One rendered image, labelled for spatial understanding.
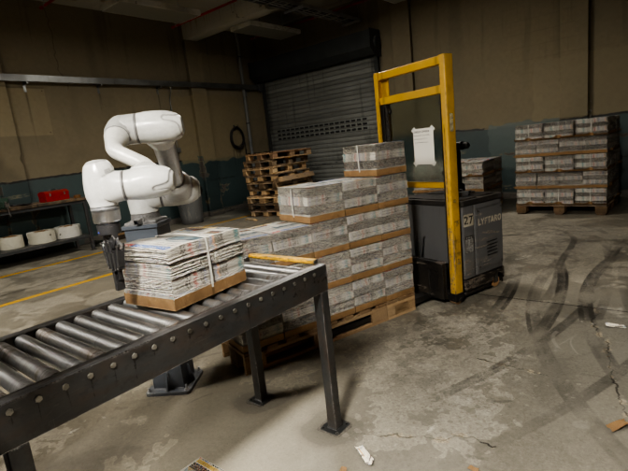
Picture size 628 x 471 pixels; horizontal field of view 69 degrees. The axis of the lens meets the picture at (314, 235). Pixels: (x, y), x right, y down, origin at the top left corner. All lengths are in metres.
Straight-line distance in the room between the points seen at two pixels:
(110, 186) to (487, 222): 3.00
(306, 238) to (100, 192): 1.58
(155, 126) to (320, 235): 1.33
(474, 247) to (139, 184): 2.81
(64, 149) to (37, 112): 0.72
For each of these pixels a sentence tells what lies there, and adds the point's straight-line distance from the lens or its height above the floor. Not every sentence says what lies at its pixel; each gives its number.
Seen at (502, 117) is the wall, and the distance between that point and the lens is 9.12.
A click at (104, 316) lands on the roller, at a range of 1.86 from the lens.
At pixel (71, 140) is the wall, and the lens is 9.41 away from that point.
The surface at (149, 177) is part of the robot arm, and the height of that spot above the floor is 1.28.
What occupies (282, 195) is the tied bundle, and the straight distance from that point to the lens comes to 3.15.
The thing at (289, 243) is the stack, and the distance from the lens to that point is 2.86.
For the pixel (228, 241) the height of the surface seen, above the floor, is 0.99.
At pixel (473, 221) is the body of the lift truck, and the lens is 3.78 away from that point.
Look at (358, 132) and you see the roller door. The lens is 10.37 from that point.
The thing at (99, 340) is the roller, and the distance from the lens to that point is 1.61.
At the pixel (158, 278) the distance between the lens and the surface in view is 1.71.
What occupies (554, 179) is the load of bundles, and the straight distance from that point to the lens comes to 7.30.
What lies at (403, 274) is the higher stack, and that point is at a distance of 3.50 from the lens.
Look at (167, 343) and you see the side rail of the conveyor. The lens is 1.53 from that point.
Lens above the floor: 1.32
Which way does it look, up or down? 11 degrees down
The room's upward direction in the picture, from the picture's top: 6 degrees counter-clockwise
